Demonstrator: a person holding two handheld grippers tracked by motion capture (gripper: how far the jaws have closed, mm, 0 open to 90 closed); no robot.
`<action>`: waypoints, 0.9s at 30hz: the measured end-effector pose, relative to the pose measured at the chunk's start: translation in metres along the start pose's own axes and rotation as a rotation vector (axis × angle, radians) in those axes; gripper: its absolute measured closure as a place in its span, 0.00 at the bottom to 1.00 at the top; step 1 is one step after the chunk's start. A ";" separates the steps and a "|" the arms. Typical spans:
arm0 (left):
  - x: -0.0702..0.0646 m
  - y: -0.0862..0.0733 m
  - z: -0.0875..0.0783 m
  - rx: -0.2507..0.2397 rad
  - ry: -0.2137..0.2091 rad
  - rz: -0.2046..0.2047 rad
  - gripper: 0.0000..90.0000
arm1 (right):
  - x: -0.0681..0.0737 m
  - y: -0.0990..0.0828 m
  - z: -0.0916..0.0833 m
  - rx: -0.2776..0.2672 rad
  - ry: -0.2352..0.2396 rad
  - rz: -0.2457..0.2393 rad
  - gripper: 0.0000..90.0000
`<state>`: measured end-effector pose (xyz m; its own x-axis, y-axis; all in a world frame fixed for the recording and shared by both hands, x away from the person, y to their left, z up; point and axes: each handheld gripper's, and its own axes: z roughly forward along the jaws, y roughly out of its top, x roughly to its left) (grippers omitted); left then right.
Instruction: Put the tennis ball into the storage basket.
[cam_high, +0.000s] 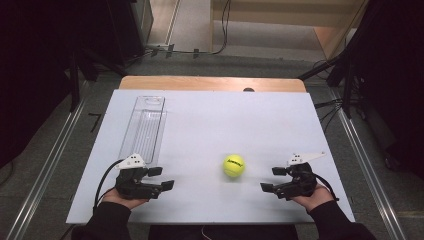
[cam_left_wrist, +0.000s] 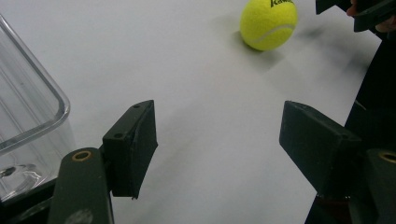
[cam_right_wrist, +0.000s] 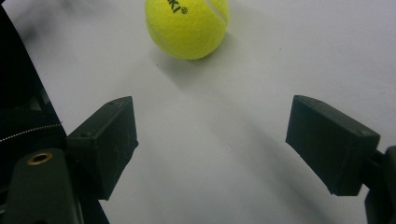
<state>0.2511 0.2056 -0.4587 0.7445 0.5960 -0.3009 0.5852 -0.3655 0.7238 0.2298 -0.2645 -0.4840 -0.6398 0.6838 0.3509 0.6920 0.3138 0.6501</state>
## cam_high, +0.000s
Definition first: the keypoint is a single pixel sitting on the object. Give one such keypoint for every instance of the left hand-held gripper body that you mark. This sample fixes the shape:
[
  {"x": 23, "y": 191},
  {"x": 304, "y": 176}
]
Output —
[{"x": 133, "y": 186}]

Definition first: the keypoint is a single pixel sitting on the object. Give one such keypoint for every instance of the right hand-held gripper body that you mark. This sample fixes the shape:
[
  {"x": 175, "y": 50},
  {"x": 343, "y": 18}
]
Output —
[{"x": 298, "y": 183}]

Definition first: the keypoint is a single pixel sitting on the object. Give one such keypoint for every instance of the yellow tennis ball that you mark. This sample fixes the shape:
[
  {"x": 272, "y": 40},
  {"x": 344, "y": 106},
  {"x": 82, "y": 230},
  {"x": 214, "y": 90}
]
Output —
[{"x": 233, "y": 165}]

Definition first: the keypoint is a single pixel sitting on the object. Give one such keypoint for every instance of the clear plastic tray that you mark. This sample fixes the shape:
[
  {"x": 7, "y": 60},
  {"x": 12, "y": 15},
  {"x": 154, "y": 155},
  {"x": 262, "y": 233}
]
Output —
[{"x": 145, "y": 130}]

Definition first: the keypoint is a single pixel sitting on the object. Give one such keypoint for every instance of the person's left hand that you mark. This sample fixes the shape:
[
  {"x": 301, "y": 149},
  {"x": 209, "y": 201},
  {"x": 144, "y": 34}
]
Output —
[{"x": 123, "y": 200}]

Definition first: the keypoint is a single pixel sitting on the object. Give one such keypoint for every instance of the person's right hand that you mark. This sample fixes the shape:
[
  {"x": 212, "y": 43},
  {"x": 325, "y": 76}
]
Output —
[{"x": 315, "y": 199}]

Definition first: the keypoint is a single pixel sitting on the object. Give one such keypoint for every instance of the white board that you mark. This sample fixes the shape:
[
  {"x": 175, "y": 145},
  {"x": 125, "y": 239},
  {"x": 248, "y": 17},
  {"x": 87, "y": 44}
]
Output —
[{"x": 213, "y": 126}]

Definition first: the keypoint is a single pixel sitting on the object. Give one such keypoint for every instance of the dark round table grommet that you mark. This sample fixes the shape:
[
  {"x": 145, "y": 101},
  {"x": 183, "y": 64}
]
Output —
[{"x": 248, "y": 89}]

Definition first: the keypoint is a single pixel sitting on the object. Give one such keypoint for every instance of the wooden table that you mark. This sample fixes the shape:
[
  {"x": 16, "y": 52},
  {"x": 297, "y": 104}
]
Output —
[{"x": 200, "y": 83}]

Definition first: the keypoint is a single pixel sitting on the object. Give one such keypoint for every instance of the black stand legs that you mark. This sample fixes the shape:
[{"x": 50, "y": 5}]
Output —
[
  {"x": 346, "y": 83},
  {"x": 75, "y": 83}
]

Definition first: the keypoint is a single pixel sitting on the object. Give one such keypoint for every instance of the dark curtain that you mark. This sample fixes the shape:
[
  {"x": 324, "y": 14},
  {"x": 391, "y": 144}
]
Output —
[
  {"x": 30, "y": 83},
  {"x": 393, "y": 83}
]

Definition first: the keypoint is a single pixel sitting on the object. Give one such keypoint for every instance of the black cabinet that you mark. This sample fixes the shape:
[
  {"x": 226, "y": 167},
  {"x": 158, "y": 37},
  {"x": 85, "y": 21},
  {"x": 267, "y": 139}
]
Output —
[{"x": 126, "y": 30}]

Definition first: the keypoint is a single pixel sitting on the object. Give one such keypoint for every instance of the light wooden shelf unit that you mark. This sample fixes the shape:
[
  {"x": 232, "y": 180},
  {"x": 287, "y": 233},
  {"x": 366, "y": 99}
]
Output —
[{"x": 283, "y": 13}]

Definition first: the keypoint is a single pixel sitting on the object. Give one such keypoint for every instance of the metal floor rail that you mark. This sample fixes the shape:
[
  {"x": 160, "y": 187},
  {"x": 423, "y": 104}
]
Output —
[
  {"x": 370, "y": 170},
  {"x": 46, "y": 170}
]

